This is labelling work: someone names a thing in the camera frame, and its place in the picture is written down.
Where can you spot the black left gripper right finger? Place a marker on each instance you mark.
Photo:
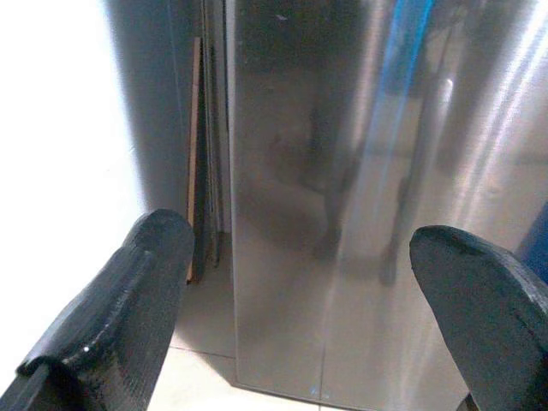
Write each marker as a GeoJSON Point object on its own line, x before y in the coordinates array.
{"type": "Point", "coordinates": [484, 325]}

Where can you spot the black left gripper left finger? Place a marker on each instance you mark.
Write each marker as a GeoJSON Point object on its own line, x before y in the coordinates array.
{"type": "Point", "coordinates": [107, 325]}

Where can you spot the stainless steel fridge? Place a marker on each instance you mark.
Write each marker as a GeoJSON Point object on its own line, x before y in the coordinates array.
{"type": "Point", "coordinates": [299, 214]}

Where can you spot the dark grey flat board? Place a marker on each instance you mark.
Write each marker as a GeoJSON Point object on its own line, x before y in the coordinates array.
{"type": "Point", "coordinates": [216, 150]}

